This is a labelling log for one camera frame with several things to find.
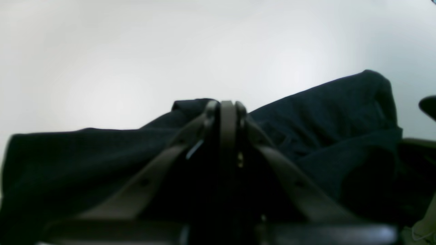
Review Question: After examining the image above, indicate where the black t-shirt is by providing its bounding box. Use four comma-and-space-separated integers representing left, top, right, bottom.
0, 70, 436, 245

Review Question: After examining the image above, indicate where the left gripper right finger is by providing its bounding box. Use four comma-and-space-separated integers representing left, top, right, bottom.
220, 101, 399, 245

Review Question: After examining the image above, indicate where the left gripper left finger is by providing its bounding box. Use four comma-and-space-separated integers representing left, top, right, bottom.
42, 101, 219, 245

